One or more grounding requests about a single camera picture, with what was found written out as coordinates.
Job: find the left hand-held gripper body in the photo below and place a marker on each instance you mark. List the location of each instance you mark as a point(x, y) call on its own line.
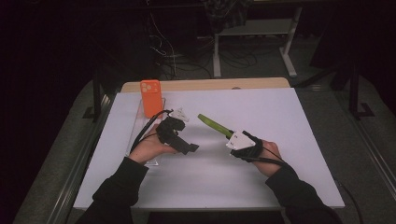
point(169, 132)

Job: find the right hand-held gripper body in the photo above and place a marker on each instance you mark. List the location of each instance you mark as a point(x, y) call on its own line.
point(241, 144)

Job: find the clear plastic rack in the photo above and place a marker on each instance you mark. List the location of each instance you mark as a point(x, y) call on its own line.
point(140, 130)

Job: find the orange phone case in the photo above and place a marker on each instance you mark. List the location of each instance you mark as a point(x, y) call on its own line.
point(151, 99)

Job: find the person's left hand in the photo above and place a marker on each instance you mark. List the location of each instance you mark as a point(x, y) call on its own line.
point(149, 149)

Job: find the person's right hand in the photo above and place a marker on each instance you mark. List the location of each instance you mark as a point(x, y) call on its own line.
point(269, 160)

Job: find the black metal stand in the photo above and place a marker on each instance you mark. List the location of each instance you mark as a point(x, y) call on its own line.
point(355, 93)
point(96, 99)

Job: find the dark checked cloth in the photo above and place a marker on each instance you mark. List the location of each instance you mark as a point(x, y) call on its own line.
point(227, 14)

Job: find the grey metal rail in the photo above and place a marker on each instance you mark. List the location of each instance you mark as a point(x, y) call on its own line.
point(81, 161)
point(373, 155)

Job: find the white metal table frame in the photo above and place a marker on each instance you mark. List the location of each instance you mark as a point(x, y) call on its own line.
point(258, 28)

